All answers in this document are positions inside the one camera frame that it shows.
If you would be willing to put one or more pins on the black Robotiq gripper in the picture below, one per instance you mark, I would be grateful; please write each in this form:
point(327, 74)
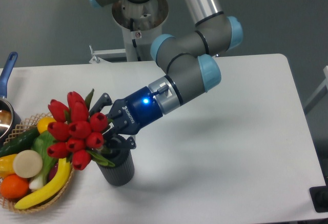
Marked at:
point(128, 116)

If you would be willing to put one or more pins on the red tulip bouquet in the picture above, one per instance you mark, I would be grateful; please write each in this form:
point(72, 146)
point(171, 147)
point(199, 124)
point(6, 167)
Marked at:
point(78, 132)

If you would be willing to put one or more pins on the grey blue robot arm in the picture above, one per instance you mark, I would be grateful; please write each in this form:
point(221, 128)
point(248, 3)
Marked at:
point(187, 62)

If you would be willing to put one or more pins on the dark grey ribbed vase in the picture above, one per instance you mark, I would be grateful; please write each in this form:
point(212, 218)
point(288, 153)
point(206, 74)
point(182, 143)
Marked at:
point(122, 171)

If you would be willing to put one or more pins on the yellow squash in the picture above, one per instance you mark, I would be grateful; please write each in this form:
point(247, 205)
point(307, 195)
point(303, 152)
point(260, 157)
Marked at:
point(42, 124)

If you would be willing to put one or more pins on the green bok choy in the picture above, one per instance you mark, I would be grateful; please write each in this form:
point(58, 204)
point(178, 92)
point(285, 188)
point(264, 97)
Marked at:
point(40, 145)

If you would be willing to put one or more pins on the dark red vegetable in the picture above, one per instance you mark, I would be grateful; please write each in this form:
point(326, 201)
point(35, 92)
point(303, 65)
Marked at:
point(53, 172)

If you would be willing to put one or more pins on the yellow banana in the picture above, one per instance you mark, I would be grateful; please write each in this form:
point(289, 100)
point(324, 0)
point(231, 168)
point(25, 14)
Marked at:
point(50, 189)

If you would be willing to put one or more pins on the woven wicker basket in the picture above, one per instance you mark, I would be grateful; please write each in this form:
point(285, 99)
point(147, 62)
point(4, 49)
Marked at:
point(23, 126)

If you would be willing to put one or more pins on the green cucumber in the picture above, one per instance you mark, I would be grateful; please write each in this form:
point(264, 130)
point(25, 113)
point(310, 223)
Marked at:
point(20, 143)

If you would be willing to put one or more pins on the beige round disc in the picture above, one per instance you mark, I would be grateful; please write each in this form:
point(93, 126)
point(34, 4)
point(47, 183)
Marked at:
point(27, 164)

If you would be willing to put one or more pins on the yellow bell pepper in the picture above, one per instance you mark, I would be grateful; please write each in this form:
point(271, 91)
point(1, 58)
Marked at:
point(6, 165)

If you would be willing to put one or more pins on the orange fruit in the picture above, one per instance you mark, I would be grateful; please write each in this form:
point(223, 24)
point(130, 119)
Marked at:
point(14, 187)

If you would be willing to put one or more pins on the black device at edge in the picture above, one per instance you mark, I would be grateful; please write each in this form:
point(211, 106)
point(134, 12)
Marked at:
point(319, 198)

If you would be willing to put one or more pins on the blue handled saucepan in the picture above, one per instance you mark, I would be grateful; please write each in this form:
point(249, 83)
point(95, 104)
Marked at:
point(9, 118)

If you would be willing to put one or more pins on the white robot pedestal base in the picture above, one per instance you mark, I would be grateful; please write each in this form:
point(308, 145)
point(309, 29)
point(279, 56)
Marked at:
point(140, 24)

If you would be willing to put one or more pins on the white frame at right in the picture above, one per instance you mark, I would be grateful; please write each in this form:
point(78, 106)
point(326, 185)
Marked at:
point(317, 95)

